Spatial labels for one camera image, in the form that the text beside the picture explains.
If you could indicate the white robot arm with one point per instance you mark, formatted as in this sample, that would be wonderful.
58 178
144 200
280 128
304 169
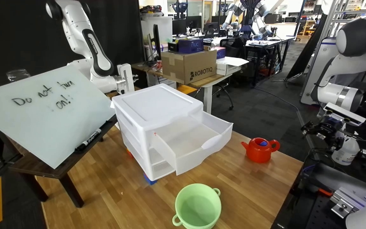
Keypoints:
339 102

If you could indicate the red toy teapot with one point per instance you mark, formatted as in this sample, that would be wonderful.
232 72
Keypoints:
259 150

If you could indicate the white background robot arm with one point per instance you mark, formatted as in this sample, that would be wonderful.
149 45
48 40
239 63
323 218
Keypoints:
81 39

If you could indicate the dark wooden side table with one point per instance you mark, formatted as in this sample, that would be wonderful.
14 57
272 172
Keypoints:
27 166

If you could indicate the white plastic jug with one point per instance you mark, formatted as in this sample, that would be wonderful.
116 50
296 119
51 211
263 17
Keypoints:
347 153

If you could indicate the aluminium extrusion bar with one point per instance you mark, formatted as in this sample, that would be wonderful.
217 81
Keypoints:
347 202

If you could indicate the whiteboard with writing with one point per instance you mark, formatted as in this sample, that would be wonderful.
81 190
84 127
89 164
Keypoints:
52 114

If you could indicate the green plastic pot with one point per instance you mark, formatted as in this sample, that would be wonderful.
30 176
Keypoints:
197 207

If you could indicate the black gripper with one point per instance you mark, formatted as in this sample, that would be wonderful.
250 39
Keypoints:
327 130

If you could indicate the large cardboard box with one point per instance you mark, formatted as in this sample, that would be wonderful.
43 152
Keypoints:
188 68

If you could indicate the black marker pen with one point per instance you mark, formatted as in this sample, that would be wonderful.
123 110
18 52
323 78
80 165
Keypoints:
86 143

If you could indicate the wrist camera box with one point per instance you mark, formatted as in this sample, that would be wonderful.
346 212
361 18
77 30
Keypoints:
344 115

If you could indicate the white plastic drawer unit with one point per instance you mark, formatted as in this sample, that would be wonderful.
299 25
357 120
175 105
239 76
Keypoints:
168 132

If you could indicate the black perforated breadboard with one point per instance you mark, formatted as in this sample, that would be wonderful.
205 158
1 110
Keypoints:
307 206

